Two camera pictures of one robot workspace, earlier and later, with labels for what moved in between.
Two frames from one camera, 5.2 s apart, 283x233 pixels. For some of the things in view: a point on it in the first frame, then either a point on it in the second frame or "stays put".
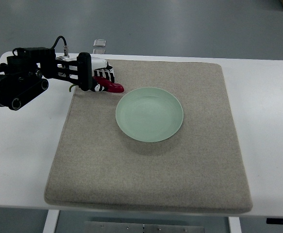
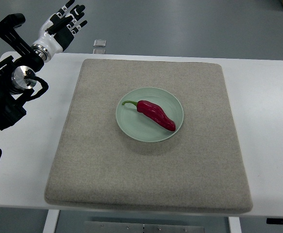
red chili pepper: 106,85 → 154,113
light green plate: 149,114 stays put
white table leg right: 235,225 stays put
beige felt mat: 200,168 stays put
